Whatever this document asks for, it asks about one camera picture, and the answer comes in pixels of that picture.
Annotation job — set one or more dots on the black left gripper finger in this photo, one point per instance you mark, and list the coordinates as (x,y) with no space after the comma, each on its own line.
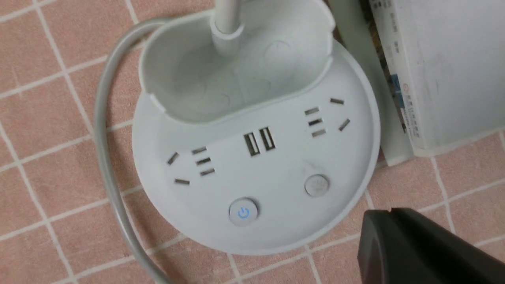
(402,246)

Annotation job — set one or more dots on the white desk lamp with sockets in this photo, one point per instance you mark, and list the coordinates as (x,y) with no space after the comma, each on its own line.
(256,153)

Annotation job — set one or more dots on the white autonomous driving book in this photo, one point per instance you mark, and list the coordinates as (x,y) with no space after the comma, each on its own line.
(447,60)

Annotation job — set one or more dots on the pink checkered tablecloth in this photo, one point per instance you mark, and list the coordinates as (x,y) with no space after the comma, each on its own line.
(56,222)

